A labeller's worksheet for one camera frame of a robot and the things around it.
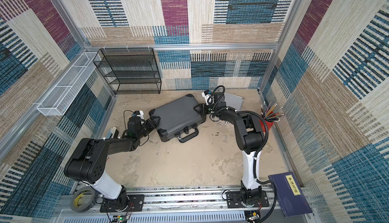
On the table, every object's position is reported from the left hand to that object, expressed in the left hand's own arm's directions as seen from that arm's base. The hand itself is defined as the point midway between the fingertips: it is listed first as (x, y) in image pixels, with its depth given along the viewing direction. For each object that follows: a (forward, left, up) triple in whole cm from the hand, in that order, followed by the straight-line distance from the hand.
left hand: (159, 122), depth 95 cm
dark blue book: (-41, -67, -6) cm, 79 cm away
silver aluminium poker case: (+19, -50, -4) cm, 54 cm away
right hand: (+9, -25, 0) cm, 26 cm away
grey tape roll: (-39, +35, -9) cm, 54 cm away
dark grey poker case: (+2, -12, +2) cm, 12 cm away
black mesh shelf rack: (+36, +24, +12) cm, 45 cm away
